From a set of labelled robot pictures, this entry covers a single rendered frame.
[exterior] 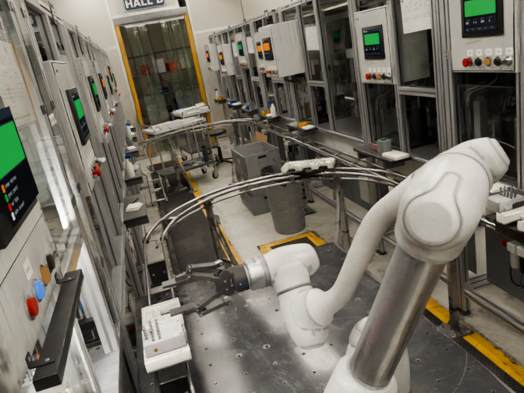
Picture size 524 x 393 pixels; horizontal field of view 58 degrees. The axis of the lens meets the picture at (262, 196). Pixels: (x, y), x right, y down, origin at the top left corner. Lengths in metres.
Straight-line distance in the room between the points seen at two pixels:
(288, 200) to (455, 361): 2.89
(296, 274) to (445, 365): 0.61
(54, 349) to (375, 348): 0.66
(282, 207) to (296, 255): 3.02
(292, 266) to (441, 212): 0.59
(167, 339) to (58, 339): 0.78
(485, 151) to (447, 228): 0.24
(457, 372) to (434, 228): 0.87
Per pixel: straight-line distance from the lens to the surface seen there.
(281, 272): 1.32
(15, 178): 0.84
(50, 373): 0.74
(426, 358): 1.71
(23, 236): 0.88
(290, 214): 4.38
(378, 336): 1.09
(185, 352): 1.57
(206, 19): 9.63
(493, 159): 1.03
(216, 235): 3.33
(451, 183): 0.87
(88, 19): 9.52
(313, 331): 1.30
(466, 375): 1.65
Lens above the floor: 1.73
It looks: 18 degrees down
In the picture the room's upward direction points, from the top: 11 degrees counter-clockwise
